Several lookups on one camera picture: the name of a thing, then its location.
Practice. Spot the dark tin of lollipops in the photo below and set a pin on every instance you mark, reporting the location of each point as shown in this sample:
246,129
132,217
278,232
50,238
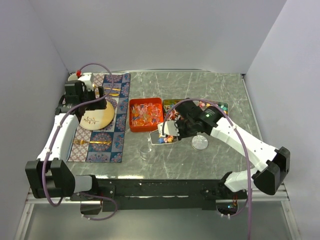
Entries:
174,115

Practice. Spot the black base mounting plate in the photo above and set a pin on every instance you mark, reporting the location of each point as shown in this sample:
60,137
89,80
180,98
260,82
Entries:
152,194

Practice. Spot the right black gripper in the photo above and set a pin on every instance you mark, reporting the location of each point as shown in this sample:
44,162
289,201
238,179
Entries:
181,135

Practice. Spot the orange candy box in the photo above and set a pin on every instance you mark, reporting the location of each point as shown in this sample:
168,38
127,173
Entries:
145,114

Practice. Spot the gold fork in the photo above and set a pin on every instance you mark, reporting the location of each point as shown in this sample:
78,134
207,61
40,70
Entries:
82,142

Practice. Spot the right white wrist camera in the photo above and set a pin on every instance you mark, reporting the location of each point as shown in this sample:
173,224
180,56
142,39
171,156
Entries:
168,128

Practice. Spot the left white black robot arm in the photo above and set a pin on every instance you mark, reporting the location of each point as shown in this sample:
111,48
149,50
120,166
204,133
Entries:
48,175

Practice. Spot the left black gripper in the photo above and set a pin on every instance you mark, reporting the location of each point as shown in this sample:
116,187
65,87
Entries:
91,93

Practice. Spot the patterned placemat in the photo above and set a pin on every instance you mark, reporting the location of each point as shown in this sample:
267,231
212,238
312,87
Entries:
114,132

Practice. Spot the clear glass jar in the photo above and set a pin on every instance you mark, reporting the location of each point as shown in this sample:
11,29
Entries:
147,151

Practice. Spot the blue white mug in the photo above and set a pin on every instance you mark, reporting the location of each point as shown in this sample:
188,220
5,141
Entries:
73,77

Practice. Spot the clear round jar lid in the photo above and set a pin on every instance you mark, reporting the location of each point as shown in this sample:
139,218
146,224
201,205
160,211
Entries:
199,142

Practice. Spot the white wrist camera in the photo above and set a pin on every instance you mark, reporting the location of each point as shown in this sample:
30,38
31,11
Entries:
168,128
86,78

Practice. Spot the cream ceramic plate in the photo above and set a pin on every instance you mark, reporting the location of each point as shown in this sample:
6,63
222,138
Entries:
94,120

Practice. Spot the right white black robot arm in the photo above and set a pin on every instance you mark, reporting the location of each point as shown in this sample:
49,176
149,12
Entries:
271,165

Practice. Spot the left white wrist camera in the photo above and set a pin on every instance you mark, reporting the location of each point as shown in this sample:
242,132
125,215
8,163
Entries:
86,78

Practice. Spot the aluminium rail frame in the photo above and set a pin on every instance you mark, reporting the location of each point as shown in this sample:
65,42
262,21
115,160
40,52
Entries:
225,208

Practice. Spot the gold spoon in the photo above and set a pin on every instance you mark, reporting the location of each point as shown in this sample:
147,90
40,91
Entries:
106,91

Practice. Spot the pink tin of star candies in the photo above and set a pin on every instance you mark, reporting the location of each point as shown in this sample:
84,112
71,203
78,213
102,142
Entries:
223,105

